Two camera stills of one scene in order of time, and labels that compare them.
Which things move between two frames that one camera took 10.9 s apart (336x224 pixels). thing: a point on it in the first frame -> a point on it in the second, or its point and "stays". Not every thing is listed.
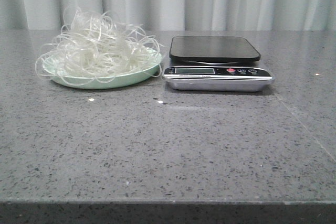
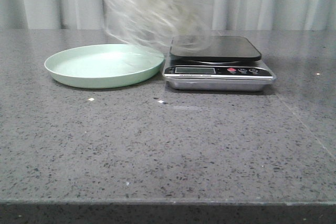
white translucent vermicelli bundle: x=93 y=45 -> x=167 y=9
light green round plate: x=102 y=69 stays
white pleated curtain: x=159 y=1 stays
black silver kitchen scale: x=216 y=64 stays
